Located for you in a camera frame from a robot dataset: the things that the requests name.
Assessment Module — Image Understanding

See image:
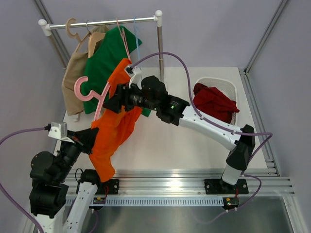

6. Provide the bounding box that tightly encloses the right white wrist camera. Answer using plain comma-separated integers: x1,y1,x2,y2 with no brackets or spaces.
124,66,142,86

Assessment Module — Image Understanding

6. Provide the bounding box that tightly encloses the purple cable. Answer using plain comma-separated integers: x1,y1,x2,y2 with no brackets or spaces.
0,125,51,233
132,51,273,224

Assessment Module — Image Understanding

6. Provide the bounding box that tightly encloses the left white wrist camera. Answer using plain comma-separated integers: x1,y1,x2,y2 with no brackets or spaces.
48,122,73,142

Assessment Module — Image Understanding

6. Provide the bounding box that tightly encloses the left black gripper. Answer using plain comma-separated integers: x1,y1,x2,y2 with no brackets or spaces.
54,126,99,182

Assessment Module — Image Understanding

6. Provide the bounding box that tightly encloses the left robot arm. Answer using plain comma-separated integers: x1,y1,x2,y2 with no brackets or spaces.
29,128,104,233

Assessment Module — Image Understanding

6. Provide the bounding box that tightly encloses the thick pink hanger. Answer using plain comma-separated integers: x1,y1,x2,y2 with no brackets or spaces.
74,76,111,121

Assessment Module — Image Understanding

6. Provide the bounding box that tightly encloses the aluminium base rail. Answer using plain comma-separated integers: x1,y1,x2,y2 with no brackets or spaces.
31,168,296,207

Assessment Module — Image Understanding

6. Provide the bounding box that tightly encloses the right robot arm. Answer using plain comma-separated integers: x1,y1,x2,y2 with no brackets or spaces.
104,76,255,193

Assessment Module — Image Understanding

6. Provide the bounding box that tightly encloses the aluminium frame post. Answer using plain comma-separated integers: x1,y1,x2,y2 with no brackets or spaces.
33,0,70,70
244,0,290,73

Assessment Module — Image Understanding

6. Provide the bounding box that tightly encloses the orange t shirt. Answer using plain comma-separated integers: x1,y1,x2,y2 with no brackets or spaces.
88,58,143,183

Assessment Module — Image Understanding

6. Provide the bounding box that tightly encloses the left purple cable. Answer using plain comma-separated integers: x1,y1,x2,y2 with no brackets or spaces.
0,125,51,233

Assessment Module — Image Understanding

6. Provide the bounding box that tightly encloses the dark red cloth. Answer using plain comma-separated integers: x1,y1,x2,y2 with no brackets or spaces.
193,83,240,123

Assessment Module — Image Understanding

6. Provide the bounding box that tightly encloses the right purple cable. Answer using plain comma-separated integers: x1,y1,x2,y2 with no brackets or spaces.
132,51,273,224

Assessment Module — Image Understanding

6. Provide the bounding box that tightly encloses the beige wooden hanger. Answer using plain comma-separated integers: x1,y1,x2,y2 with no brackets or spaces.
66,17,107,58

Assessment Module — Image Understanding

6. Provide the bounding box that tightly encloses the green t shirt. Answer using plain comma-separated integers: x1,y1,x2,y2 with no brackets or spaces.
83,25,151,117

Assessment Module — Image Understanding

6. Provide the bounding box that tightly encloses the thin pink wire hanger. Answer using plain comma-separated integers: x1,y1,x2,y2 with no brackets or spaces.
116,18,131,61

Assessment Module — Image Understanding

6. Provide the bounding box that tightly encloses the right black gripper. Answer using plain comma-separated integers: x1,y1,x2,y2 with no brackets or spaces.
103,81,159,115

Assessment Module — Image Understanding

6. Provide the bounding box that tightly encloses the white clothes rack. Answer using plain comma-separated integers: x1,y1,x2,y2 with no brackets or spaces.
38,10,169,122

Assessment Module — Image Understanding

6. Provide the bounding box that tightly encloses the light blue wire hanger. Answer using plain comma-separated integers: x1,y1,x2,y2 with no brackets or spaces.
133,17,140,60

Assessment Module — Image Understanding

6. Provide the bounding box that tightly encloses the left aluminium frame post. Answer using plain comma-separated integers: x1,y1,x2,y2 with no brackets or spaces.
33,0,70,70

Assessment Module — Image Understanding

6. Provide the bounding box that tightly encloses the white perforated basket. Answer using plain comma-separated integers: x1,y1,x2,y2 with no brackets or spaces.
193,77,237,125

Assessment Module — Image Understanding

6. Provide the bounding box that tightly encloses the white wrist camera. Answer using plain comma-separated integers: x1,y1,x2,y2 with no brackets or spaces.
124,66,142,86
48,122,73,142

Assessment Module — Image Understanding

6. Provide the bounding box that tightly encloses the beige t shirt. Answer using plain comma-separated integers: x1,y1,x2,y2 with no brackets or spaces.
61,19,109,122

